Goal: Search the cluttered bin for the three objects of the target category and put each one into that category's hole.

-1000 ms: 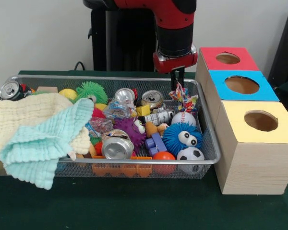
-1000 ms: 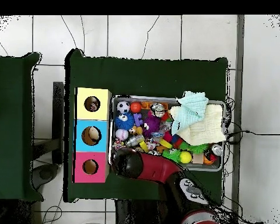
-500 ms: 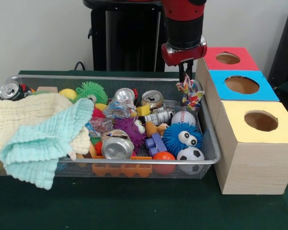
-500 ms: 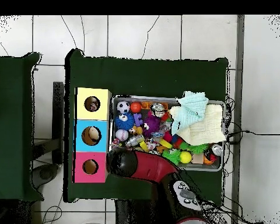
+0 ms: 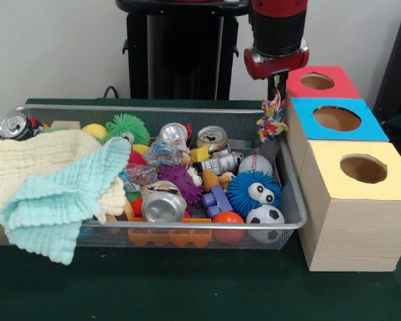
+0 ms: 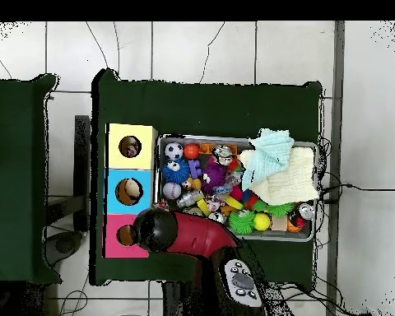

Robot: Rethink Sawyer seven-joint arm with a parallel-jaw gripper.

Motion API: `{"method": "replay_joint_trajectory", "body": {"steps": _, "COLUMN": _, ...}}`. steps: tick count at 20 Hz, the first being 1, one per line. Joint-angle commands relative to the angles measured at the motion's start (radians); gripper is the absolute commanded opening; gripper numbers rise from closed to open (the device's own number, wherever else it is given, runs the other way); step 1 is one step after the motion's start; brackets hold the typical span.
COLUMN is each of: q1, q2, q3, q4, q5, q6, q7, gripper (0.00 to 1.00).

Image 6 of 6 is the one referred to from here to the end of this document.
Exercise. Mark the wooden box with three holes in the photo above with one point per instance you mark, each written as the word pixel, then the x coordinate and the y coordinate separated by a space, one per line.
pixel 131 161

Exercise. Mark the green spiky ball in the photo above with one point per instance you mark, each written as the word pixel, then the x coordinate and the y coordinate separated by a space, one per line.
pixel 242 223

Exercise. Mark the cream waffle cloth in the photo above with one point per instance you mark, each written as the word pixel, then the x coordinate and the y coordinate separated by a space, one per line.
pixel 289 184

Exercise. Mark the small soccer ball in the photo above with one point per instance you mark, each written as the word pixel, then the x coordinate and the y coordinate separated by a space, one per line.
pixel 173 150

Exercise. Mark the clear mesh bin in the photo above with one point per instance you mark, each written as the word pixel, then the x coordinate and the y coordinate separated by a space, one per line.
pixel 283 235

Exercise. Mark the mint waffle cloth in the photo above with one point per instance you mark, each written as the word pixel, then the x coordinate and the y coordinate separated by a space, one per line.
pixel 270 151

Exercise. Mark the yellow ball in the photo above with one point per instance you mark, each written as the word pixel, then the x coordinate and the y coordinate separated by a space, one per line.
pixel 261 222

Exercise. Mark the blue spiky toy with eyes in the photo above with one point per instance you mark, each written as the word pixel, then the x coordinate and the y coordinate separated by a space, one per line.
pixel 175 170

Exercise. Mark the green covered side table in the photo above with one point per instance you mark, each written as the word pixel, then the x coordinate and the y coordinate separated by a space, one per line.
pixel 16 181

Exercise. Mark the crushed silver can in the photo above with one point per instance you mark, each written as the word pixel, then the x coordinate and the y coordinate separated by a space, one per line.
pixel 223 153

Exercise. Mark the small baseball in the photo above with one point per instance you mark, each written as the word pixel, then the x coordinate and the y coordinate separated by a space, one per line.
pixel 171 191

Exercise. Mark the dark green table cloth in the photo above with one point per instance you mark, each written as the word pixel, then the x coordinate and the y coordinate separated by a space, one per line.
pixel 200 108

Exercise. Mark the orange ball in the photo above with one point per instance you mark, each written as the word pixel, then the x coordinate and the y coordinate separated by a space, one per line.
pixel 192 151

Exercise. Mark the red white patterned cloth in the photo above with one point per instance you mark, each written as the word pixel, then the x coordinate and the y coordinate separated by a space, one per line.
pixel 161 204

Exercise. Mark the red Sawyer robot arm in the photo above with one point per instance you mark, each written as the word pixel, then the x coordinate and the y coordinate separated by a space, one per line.
pixel 197 237

